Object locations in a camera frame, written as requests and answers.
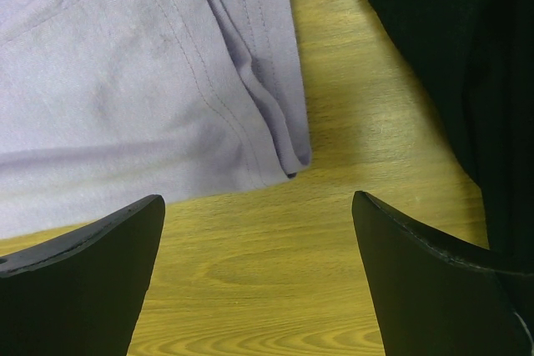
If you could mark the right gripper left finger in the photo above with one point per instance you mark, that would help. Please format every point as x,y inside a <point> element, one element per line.
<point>82,292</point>

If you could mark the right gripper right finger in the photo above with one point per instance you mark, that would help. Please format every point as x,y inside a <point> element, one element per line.
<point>435,294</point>

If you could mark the purple t shirt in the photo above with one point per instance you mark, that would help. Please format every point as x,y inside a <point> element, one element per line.
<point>106,101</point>

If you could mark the black folded t shirt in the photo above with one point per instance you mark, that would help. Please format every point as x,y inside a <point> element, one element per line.
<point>475,60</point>

